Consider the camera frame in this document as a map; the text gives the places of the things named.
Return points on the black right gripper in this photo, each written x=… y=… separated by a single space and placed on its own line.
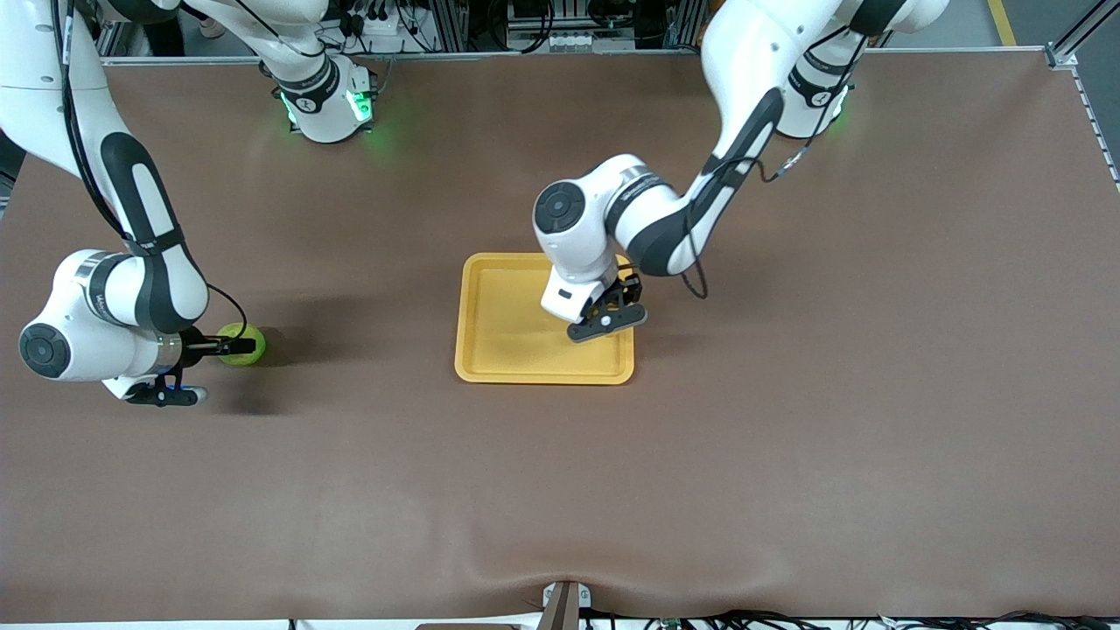
x=198 y=345

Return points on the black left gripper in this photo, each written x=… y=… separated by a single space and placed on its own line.
x=627 y=287

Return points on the green apple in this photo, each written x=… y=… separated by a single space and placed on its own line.
x=241 y=331

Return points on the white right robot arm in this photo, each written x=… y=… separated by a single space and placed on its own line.
x=52 y=87

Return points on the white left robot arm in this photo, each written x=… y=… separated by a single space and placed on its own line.
x=744 y=52

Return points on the yellow plastic tray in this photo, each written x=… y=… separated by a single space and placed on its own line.
x=507 y=332

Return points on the brown table cover mat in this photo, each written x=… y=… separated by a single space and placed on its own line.
x=560 y=490

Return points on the grey control box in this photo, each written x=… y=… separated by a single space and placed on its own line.
x=556 y=35

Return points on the person leg dark trousers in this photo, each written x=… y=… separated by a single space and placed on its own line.
x=164 y=37

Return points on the metal table clamp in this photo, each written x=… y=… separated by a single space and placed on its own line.
x=564 y=604

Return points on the white power strip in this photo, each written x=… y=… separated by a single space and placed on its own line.
x=376 y=24

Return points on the aluminium table edge rail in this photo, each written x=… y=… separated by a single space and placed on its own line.
x=542 y=54

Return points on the aluminium frame post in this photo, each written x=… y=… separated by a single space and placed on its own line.
x=1081 y=31

